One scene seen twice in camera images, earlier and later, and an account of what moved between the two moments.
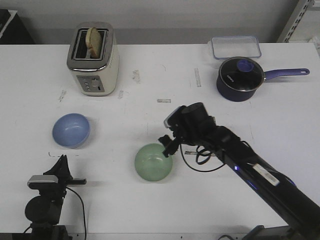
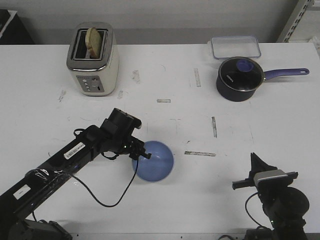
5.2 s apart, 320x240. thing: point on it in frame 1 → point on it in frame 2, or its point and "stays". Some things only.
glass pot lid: (242, 74) stays
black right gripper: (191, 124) → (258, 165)
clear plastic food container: (228, 46) stays
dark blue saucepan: (239, 77) stays
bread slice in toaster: (94, 42) stays
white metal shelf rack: (304, 24) stays
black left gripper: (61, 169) → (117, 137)
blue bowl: (71, 130) → (160, 165)
